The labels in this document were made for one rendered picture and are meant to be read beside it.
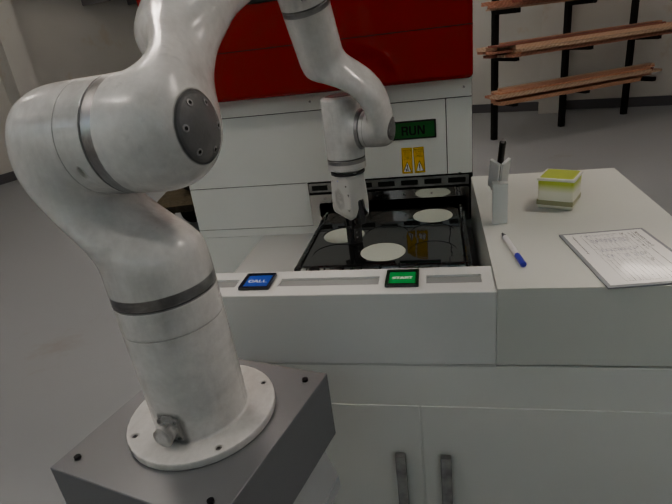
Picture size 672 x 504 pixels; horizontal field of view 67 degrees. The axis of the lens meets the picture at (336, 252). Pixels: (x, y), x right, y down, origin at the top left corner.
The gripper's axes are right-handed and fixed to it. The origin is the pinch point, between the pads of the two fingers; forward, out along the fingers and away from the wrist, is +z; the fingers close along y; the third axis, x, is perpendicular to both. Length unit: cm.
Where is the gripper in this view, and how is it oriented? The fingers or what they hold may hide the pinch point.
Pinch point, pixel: (354, 234)
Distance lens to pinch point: 119.3
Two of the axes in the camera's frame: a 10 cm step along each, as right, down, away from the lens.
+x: 8.9, -2.7, 3.6
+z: 1.1, 9.1, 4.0
